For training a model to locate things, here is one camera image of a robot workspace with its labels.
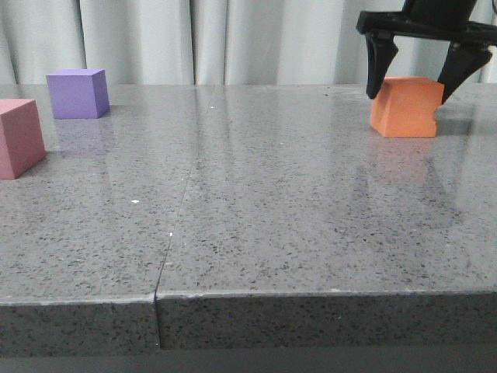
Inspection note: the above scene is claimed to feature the purple foam cube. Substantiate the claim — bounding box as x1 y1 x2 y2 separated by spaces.
46 68 110 119

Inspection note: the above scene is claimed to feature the orange foam cube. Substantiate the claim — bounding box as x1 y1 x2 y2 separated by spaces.
370 77 444 138

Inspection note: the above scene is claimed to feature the grey curtain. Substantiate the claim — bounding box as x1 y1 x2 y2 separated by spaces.
0 0 497 86

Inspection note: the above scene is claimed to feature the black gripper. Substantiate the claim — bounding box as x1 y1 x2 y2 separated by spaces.
356 0 496 103

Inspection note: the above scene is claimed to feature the pink foam cube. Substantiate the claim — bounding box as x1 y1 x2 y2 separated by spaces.
1 99 46 180

